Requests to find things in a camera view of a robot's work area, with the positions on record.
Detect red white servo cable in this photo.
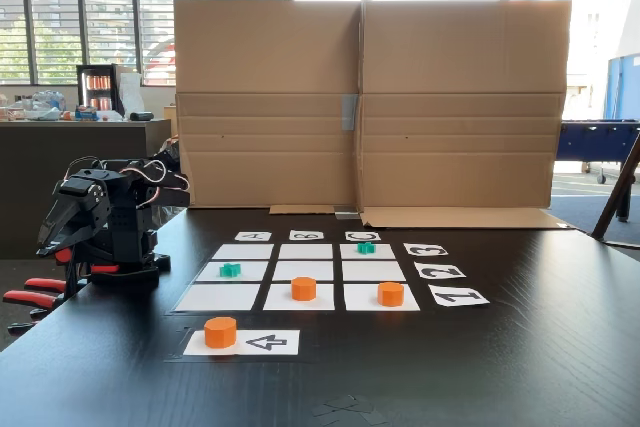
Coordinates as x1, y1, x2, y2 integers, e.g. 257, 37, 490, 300
119, 158, 169, 184

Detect round orange token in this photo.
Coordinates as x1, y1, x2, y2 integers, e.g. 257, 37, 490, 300
291, 276, 317, 302
377, 281, 405, 307
203, 316, 238, 349

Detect paper label number 3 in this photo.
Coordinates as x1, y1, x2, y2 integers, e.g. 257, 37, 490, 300
402, 242, 449, 257

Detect dark wooden counter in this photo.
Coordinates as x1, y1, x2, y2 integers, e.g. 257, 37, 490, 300
0, 119, 172, 261

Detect paper label number 1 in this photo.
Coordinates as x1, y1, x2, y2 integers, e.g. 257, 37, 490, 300
427, 284, 491, 307

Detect paper label number 2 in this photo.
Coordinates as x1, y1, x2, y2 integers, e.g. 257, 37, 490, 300
413, 261, 467, 280

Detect dark wooden slanted leg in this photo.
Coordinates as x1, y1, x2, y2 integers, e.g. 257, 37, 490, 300
591, 134, 640, 241

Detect black clamp with red knob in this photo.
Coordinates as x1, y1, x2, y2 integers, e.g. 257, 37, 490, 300
53, 246, 121, 278

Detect large brown cardboard screen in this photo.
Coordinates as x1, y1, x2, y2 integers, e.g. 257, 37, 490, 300
173, 0, 576, 230

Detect clear plastic bag pile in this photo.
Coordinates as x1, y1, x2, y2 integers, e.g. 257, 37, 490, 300
0, 90, 67, 122

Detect blue foosball table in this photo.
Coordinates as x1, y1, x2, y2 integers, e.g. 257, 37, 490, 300
555, 119, 640, 184

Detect blue panel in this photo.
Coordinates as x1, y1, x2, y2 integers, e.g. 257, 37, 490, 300
603, 52, 640, 122

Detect black mini fridge with cans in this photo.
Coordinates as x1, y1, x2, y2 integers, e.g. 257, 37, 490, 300
76, 63, 126, 118

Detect red black spring clamp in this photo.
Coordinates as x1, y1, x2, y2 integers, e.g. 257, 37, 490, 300
2, 276, 69, 336

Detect white paper grid square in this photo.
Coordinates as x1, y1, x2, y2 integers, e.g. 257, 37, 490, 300
341, 260, 407, 282
272, 260, 335, 282
278, 243, 334, 261
339, 243, 397, 261
262, 283, 336, 312
343, 283, 421, 312
174, 283, 262, 312
211, 243, 275, 261
195, 261, 269, 282

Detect white arrow paper sheet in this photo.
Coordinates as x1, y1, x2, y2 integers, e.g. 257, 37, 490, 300
182, 329, 301, 357

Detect white paper bag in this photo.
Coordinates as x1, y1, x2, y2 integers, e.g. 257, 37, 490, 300
118, 71, 144, 118

